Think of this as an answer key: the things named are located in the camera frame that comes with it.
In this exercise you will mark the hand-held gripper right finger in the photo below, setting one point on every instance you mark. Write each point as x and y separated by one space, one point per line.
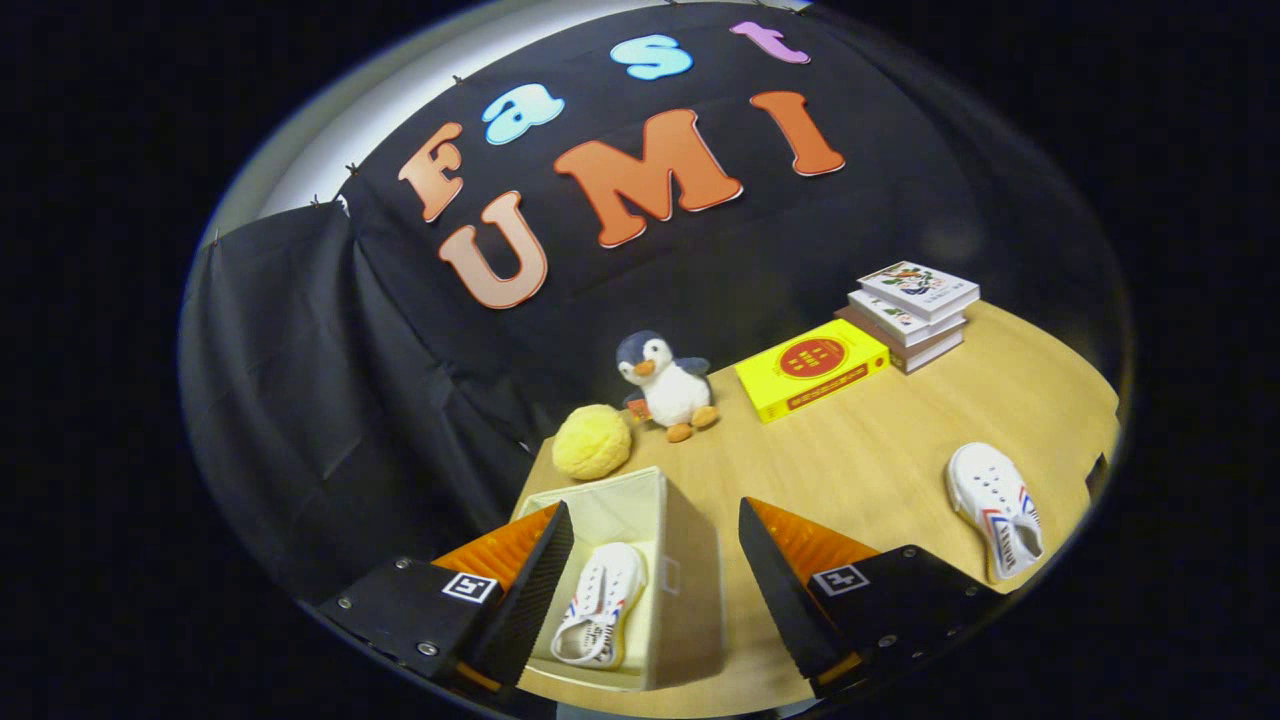
780 600

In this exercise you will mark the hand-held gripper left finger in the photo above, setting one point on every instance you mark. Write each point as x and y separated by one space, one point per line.
525 600

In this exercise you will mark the white canvas shoe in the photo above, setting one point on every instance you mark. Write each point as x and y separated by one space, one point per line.
995 505
600 600

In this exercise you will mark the beige fabric storage box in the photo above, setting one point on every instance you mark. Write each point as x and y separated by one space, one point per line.
690 590

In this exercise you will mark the yellow round plush toy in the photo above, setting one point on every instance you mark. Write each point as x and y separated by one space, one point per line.
592 442

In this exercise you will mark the penguin plush toy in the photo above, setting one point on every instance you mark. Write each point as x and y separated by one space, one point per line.
672 390

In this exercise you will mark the yellow book with red circle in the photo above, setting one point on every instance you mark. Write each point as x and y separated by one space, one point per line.
810 365

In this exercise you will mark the brown cover book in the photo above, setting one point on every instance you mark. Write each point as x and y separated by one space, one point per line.
925 352

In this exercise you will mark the black backdrop cloth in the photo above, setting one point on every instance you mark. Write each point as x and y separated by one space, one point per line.
330 380

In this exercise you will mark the white cover book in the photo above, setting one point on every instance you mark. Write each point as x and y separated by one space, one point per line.
890 318

